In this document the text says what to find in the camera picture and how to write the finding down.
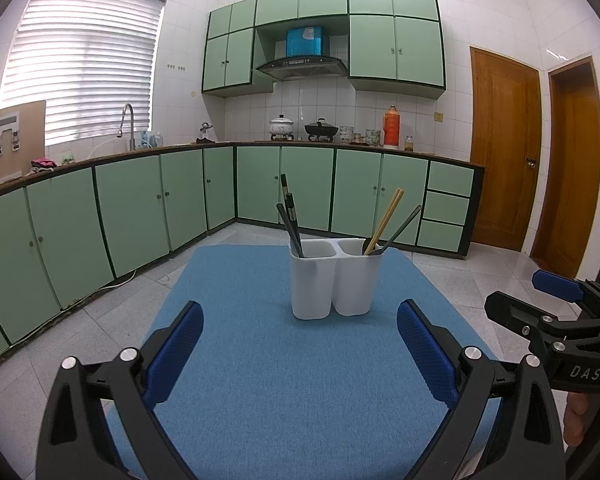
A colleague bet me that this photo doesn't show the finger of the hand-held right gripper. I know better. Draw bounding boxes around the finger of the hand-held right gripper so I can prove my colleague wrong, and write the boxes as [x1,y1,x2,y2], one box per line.
[532,270,600,311]
[484,290,600,357]

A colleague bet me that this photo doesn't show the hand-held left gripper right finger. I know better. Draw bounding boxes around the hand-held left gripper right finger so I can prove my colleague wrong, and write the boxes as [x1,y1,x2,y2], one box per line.
[396,299,567,480]

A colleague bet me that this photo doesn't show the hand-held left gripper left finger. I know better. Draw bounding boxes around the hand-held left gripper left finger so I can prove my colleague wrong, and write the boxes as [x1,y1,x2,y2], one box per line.
[36,301,205,480]

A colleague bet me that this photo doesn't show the grey chopstick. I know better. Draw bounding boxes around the grey chopstick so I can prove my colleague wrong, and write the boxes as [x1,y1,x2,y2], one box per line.
[380,205,423,254]
[276,203,301,257]

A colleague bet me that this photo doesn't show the white two-compartment utensil holder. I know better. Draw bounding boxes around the white two-compartment utensil holder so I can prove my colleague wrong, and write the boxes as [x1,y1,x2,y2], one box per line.
[288,238,384,321]

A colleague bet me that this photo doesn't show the person's right hand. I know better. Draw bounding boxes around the person's right hand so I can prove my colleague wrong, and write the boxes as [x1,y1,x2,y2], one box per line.
[562,391,591,449]

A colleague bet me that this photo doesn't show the blue tablecloth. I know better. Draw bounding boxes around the blue tablecloth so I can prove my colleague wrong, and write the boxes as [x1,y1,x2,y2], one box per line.
[105,245,503,480]

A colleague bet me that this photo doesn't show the wooden door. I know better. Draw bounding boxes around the wooden door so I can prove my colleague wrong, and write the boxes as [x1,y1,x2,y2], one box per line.
[530,56,600,281]
[469,46,542,253]

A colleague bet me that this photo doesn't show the green base cabinets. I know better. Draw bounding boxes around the green base cabinets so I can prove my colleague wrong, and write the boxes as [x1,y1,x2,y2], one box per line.
[0,141,486,376]

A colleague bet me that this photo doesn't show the orange thermos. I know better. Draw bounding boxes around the orange thermos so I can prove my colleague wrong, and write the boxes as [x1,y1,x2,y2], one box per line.
[383,105,401,148]

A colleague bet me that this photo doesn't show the metal kitchen faucet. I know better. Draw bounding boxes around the metal kitchen faucet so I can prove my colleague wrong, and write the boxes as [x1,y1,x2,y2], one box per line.
[117,103,137,152]

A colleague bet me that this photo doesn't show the black wok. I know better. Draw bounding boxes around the black wok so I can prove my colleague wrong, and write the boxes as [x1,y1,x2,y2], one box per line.
[304,118,340,138]

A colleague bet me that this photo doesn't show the cardboard box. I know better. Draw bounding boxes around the cardboard box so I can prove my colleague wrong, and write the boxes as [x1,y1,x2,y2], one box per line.
[0,100,47,192]

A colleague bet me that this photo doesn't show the white cooking pot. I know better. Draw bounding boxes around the white cooking pot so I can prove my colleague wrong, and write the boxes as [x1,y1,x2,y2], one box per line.
[268,114,297,137]

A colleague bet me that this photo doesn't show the white window blind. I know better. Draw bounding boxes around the white window blind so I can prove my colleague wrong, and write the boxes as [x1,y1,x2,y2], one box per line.
[0,0,167,147]

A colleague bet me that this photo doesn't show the black range hood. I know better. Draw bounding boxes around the black range hood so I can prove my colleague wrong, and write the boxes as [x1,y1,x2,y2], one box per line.
[256,56,348,82]

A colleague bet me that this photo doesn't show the blue box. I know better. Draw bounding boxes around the blue box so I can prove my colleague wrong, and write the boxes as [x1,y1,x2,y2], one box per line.
[286,25,327,57]

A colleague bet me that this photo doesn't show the white power cable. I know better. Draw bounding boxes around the white power cable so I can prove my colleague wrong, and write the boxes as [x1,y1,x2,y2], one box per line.
[97,270,136,289]

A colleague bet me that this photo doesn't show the green wall cabinets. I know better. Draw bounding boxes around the green wall cabinets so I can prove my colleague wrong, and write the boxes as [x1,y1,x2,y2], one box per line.
[201,0,447,102]

